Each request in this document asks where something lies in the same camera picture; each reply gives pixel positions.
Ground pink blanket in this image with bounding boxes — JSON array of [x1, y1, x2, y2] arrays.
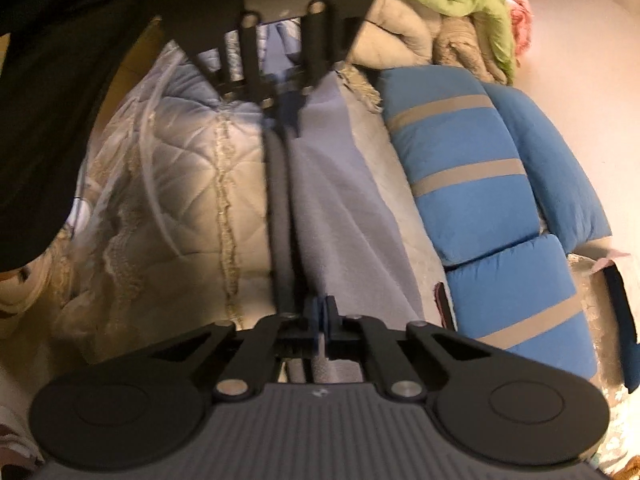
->
[[507, 0, 533, 56]]

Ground cream lace cloth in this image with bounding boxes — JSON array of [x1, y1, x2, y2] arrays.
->
[[567, 252, 640, 471]]

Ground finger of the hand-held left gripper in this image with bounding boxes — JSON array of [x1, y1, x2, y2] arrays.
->
[[284, 1, 352, 137], [192, 12, 291, 137]]

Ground cream lace trimmed cover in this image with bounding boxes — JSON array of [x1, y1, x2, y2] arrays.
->
[[335, 62, 383, 113]]

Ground plain blue pillow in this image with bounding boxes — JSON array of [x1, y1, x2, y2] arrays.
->
[[482, 82, 613, 253]]

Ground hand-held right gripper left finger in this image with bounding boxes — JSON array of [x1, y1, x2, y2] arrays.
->
[[150, 296, 323, 402]]

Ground beige puffy comforter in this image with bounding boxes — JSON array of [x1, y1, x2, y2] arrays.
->
[[347, 0, 443, 68]]

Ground beige knitted blanket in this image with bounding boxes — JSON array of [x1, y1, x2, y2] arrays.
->
[[432, 15, 511, 83]]

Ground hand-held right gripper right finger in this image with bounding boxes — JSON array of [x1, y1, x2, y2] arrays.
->
[[322, 296, 483, 402]]

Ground black strap with red edge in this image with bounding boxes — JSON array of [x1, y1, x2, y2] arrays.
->
[[434, 282, 458, 331]]

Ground blue pillow with beige stripes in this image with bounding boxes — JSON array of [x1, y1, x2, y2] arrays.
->
[[377, 65, 543, 268], [445, 234, 601, 378]]

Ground grey-blue sweatpants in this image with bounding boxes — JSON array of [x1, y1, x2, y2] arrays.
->
[[265, 77, 426, 386]]

